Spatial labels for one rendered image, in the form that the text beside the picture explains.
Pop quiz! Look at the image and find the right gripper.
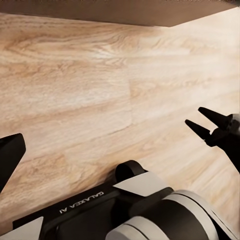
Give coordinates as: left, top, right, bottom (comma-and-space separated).
185, 106, 240, 150

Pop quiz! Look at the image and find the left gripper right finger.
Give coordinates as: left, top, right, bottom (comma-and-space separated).
224, 132, 240, 173

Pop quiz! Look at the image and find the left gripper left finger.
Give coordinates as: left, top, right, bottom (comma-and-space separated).
0, 133, 26, 193

